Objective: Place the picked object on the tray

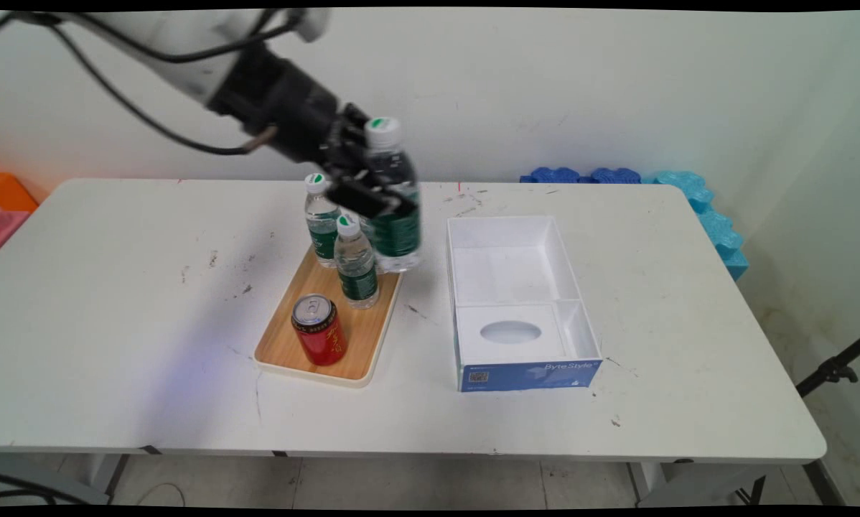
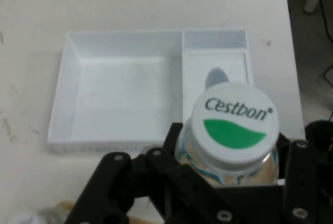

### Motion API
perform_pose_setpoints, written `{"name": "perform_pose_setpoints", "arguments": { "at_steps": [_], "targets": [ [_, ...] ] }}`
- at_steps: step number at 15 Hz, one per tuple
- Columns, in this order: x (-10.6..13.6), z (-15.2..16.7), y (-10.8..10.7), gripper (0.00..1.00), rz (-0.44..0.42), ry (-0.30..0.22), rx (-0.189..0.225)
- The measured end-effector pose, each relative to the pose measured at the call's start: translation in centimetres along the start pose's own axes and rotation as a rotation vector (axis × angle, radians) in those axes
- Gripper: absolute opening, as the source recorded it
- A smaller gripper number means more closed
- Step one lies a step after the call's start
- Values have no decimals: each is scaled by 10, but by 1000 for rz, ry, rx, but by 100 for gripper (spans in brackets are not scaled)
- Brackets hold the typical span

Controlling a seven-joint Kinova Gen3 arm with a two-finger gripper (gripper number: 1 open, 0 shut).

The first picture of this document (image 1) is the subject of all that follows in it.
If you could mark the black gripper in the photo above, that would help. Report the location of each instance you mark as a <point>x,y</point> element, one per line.
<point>286,108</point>

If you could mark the water bottle green label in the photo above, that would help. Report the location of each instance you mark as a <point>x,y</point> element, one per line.
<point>398,237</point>
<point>322,237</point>
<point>358,276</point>

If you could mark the red soda can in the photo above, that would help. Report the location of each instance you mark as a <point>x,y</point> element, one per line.
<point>321,334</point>

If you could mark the wooden tray white rim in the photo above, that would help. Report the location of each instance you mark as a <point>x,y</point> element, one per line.
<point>293,345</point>

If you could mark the white blue cardboard box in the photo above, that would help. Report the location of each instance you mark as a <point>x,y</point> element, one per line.
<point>509,287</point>

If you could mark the dark blue foam mat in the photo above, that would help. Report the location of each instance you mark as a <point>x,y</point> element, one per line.
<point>555,175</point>
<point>617,175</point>

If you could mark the orange box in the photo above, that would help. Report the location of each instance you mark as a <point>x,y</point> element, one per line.
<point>12,192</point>

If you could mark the pink box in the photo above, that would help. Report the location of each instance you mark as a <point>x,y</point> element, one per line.
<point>6,224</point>

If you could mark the light blue foam mat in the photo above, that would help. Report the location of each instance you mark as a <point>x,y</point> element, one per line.
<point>713,222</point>

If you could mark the black tripod stand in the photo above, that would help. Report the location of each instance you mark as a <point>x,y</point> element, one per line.
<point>832,370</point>

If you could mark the grey table leg frame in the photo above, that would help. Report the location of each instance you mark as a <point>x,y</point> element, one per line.
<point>695,481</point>
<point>103,474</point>

